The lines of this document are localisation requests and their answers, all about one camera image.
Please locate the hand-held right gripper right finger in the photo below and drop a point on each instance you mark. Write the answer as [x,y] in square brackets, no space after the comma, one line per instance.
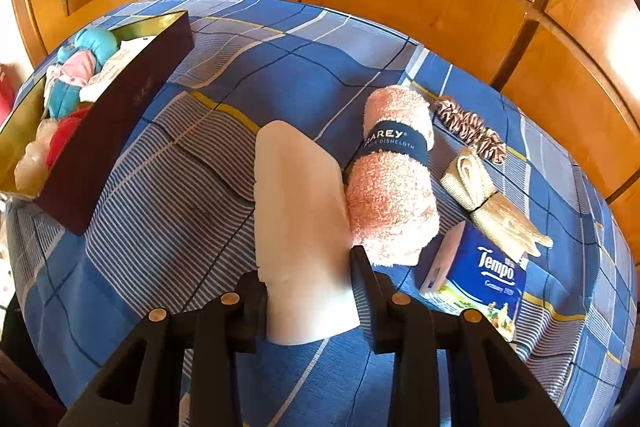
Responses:
[370,302]

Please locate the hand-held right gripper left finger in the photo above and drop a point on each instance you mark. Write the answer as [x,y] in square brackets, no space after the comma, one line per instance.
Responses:
[250,312]

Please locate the pink towel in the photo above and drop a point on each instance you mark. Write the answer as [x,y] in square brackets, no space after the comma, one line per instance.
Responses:
[390,197]

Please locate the maroon box with gold lining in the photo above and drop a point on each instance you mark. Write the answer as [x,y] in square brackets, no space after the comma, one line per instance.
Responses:
[115,122]

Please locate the red fluffy cloth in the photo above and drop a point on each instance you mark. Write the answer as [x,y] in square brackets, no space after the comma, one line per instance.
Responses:
[65,134]

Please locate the clear plastic bag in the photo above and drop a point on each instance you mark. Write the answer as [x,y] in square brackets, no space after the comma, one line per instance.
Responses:
[32,162]

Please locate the white printed packet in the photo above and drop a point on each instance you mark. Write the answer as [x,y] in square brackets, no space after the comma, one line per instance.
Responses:
[112,67]

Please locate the teal fluffy cloth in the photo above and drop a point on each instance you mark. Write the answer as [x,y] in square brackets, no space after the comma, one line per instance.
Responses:
[95,43]
[65,96]

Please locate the blue tissue packet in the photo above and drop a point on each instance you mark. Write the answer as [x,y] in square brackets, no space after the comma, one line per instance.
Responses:
[480,277]

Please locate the beige tied cloth bundle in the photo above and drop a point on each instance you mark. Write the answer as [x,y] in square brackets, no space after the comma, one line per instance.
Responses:
[492,202]

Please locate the brown striped scrunchie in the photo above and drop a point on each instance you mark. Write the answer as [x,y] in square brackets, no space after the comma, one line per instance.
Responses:
[470,127]

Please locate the blue checked bedsheet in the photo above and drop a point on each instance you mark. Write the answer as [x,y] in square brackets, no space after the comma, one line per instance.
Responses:
[300,67]

